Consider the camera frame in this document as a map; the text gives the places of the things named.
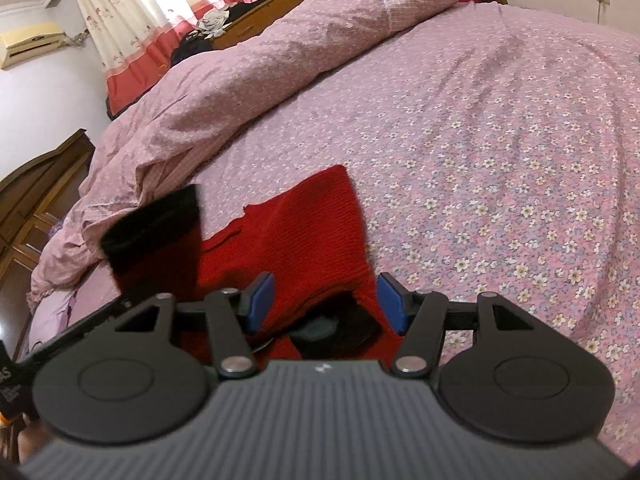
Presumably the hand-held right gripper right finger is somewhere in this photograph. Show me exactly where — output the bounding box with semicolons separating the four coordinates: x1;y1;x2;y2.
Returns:
376;272;537;380

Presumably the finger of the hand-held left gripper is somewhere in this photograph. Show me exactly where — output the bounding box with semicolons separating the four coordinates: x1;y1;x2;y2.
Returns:
15;296;133;367

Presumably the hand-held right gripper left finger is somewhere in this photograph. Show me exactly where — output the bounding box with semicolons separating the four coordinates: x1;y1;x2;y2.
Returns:
114;272;277;380

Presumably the red knitted sweater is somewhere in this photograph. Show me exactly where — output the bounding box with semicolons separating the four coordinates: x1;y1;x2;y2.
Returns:
100;164;408;363

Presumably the dark clothes pile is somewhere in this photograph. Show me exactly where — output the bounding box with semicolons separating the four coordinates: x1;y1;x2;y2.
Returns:
170;2;281;68

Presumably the lilac cloth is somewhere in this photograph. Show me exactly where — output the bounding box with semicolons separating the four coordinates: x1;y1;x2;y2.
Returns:
27;287;78;341

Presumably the brown wooden wardrobe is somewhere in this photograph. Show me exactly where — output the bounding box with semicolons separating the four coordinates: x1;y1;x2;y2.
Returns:
0;129;96;356

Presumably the floral pink bed sheet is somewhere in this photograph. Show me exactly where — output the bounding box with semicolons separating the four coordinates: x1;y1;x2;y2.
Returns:
190;2;640;466

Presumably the pink checked duvet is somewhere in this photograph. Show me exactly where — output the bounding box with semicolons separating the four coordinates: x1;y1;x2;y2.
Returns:
27;0;466;311

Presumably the grey crumpled cloth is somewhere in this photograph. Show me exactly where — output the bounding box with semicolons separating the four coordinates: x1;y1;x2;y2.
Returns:
196;7;233;41

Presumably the wooden headboard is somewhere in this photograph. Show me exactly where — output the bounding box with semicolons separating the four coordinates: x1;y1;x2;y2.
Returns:
212;0;508;51

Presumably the cream air conditioner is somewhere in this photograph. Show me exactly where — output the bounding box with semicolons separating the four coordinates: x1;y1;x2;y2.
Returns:
0;21;68;70

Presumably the floral curtain with red hem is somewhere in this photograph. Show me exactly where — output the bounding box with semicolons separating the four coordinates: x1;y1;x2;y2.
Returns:
70;0;331;116

